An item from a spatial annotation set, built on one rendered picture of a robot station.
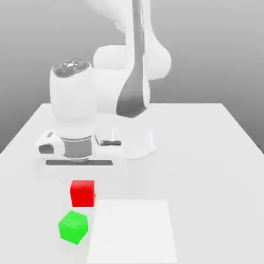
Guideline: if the small red cube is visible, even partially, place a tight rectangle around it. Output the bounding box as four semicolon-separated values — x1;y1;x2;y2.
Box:
70;179;97;208

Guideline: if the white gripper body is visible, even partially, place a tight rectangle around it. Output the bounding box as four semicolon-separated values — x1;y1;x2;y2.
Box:
34;158;127;180

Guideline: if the small green cube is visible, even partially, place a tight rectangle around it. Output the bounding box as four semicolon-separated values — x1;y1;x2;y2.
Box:
58;210;89;245

